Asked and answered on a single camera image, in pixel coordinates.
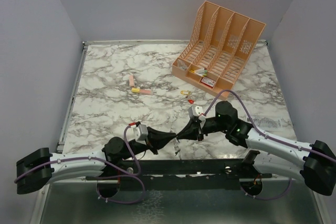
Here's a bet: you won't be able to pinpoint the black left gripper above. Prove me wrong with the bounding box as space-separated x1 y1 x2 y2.
122 126 176 161

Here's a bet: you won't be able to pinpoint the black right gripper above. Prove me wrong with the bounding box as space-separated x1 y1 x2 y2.
176 116 229 142

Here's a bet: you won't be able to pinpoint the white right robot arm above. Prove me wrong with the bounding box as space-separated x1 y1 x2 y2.
177 101 335 196

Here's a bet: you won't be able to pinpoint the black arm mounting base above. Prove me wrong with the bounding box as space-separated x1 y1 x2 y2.
86 155 274 191

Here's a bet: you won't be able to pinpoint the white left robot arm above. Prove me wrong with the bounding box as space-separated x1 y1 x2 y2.
14 125 176 195

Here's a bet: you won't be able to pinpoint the red white small box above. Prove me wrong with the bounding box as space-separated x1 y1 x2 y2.
200 77 216 88

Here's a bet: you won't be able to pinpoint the yellow capped pink tube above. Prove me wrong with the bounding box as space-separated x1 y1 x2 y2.
131 88 152 95

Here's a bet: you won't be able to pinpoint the coloured markers in organizer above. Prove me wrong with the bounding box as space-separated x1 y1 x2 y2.
190 68 207 77

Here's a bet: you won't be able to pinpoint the pink eraser stick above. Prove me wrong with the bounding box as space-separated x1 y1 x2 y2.
129 75 135 88

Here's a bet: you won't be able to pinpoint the clear plastic bag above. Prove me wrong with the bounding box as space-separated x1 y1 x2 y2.
177 59 188 71

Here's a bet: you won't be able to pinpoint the white paper label card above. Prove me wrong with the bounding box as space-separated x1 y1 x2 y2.
251 115 282 131

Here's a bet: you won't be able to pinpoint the peach plastic file organizer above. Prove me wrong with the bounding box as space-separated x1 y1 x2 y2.
172 1 266 100

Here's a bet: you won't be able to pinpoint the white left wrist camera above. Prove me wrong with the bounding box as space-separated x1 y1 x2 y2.
129 122 149 144

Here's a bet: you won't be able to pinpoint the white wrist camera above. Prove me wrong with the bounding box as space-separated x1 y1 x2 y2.
129 122 149 144
188 105 206 125

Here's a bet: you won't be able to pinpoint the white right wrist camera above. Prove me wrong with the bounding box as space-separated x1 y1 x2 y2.
188 105 206 125

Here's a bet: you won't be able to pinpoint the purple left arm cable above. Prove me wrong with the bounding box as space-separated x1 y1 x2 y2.
14 123 146 204

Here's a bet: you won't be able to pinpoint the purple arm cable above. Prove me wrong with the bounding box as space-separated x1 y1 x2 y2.
14 123 146 204
202 89 336 200

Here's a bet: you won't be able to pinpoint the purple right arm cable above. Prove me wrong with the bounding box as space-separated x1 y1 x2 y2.
202 89 336 200

